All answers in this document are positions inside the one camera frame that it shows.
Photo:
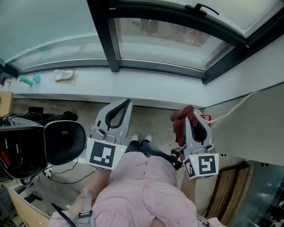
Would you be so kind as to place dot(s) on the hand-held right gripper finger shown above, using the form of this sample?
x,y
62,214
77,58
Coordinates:
x,y
207,130
188,133

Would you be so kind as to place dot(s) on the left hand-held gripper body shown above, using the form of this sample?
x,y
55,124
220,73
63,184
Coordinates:
x,y
102,154

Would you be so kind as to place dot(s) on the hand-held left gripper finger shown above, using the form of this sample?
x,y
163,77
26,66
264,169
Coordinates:
x,y
102,115
128,119

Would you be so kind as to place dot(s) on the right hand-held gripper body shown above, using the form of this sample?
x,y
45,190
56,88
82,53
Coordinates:
x,y
206,165

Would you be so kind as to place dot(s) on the dark red cloth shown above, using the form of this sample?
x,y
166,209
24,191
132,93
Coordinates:
x,y
179,125

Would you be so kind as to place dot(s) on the person's left forearm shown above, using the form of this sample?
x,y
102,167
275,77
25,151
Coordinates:
x,y
97,181

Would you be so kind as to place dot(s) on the red-printed clear plastic bag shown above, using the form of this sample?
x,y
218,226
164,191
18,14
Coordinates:
x,y
206,118

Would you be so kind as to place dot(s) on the person's left white shoe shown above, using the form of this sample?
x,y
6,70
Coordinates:
x,y
134,137

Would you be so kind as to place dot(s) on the person's white shoe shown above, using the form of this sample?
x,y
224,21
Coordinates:
x,y
134,137
148,137

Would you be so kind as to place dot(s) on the person's right white shoe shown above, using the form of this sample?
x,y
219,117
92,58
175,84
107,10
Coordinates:
x,y
148,137

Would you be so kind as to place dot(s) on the brown wooden panel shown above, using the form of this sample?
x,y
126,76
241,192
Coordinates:
x,y
228,190

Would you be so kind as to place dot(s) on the person's blue jeans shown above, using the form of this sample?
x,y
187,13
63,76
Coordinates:
x,y
153,151

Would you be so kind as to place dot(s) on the pale partition panel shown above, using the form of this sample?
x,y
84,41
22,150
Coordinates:
x,y
255,124

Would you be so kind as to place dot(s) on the black fabric bag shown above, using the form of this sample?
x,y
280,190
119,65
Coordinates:
x,y
51,117

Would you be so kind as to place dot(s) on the white power strip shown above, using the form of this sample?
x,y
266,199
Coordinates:
x,y
47,174

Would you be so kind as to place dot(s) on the person's pink shirt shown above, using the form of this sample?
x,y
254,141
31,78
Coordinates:
x,y
144,195

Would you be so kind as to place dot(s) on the reflective glass panel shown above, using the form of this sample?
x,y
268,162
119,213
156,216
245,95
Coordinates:
x,y
261,195

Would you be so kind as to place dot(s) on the black flat pad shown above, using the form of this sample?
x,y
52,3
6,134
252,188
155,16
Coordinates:
x,y
36,109

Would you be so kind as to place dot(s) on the small teal cap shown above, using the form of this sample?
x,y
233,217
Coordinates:
x,y
37,78

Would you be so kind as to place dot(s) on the teal bottle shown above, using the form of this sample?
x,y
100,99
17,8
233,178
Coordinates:
x,y
26,81

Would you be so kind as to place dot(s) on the low clear window pane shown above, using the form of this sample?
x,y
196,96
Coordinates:
x,y
166,44

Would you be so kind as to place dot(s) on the grey-edged wooden panel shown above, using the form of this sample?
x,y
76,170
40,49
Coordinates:
x,y
24,210

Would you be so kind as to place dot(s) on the light wooden table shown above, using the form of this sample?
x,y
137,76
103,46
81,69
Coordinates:
x,y
6,104

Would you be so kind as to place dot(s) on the wide frosted window pane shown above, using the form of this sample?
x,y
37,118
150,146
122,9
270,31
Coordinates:
x,y
44,26

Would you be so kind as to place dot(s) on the white-edged frosted window pane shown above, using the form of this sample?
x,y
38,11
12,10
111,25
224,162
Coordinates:
x,y
244,13

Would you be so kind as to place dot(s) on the frosted window with dark frame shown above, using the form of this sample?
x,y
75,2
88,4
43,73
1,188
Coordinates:
x,y
104,33

